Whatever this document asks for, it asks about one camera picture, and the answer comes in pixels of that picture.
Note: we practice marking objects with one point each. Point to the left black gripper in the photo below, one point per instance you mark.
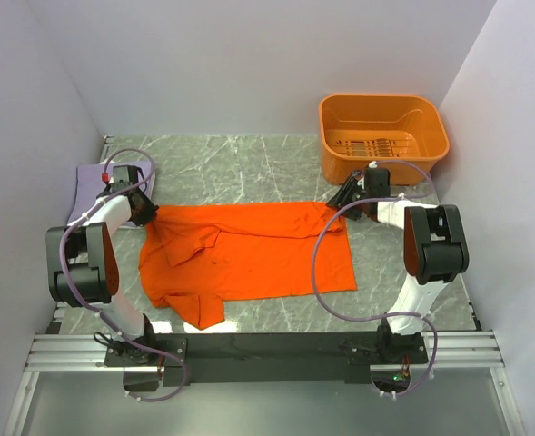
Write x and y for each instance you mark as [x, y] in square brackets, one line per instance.
[149, 213]

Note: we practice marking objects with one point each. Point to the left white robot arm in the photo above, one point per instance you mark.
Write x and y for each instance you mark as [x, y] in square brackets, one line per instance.
[136, 329]

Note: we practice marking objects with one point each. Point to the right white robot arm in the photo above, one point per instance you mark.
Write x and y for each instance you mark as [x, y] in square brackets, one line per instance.
[435, 252]

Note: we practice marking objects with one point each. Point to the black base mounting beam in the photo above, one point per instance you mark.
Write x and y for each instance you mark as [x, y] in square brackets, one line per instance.
[349, 357]

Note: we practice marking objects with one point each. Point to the front aluminium rail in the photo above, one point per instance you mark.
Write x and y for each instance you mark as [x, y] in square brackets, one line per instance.
[449, 350]

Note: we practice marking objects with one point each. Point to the orange plastic basket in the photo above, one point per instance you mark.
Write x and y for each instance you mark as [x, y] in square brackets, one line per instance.
[357, 129]

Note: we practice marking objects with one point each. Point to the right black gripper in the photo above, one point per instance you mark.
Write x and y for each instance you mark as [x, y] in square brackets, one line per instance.
[342, 196]

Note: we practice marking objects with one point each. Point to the orange t shirt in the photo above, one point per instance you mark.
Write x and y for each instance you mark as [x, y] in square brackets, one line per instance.
[196, 258]

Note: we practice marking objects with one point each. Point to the aluminium table edge rail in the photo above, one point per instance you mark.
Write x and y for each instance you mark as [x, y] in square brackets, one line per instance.
[81, 269]

